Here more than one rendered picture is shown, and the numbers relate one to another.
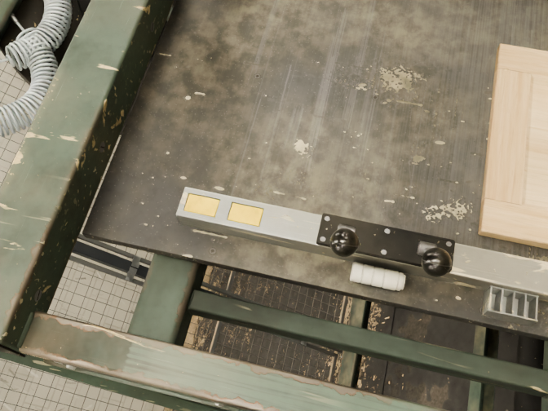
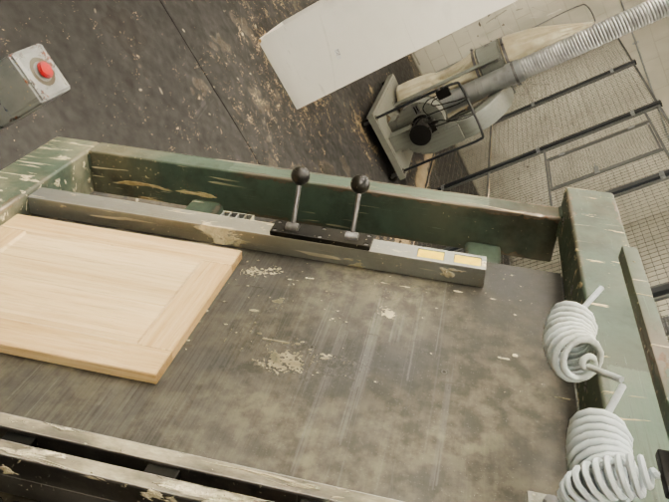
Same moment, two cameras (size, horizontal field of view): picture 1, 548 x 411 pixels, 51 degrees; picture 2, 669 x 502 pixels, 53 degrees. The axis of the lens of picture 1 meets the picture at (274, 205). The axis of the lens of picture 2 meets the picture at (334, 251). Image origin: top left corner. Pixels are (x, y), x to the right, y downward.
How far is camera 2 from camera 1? 146 cm
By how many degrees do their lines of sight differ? 84
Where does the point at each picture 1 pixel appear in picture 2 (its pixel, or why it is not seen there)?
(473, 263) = (258, 226)
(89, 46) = (630, 322)
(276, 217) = (405, 251)
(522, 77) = (149, 341)
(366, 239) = (335, 233)
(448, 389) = not seen: outside the picture
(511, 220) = (215, 253)
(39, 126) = not seen: hidden behind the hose
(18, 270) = (577, 206)
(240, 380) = (416, 192)
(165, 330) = (473, 247)
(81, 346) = (520, 205)
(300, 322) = not seen: hidden behind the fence
